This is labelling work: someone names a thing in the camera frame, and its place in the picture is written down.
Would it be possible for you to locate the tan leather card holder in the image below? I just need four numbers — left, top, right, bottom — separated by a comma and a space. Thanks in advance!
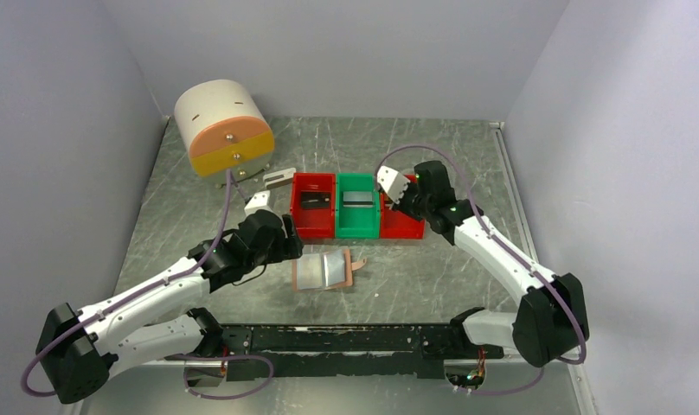
292, 247, 367, 291

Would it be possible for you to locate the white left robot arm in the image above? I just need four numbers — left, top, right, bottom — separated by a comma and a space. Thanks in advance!
35, 209, 303, 404

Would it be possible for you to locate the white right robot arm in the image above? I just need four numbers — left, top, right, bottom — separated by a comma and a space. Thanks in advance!
376, 160, 589, 367

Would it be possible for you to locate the black credit card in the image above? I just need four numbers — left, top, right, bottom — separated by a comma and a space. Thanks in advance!
300, 191, 331, 210

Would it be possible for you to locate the red bin with black card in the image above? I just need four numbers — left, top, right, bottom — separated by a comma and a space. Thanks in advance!
290, 172, 336, 239

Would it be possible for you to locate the silver credit card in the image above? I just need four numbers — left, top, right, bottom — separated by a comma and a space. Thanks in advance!
342, 191, 375, 208

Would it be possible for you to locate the green plastic bin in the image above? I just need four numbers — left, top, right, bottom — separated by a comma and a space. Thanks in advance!
335, 173, 380, 239

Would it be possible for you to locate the small white grey block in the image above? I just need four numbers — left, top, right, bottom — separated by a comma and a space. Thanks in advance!
263, 168, 297, 190

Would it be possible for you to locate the round white drawer cabinet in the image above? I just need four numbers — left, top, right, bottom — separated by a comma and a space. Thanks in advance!
174, 80, 275, 183

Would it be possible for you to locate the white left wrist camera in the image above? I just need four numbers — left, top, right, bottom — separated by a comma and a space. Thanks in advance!
244, 190, 273, 216

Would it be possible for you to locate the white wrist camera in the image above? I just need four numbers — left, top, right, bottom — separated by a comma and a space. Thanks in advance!
375, 165, 411, 203
244, 190, 273, 216

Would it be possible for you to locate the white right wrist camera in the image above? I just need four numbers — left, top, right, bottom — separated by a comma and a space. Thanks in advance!
375, 165, 411, 203

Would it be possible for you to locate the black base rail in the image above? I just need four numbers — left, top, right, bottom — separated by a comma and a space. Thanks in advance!
187, 308, 504, 381

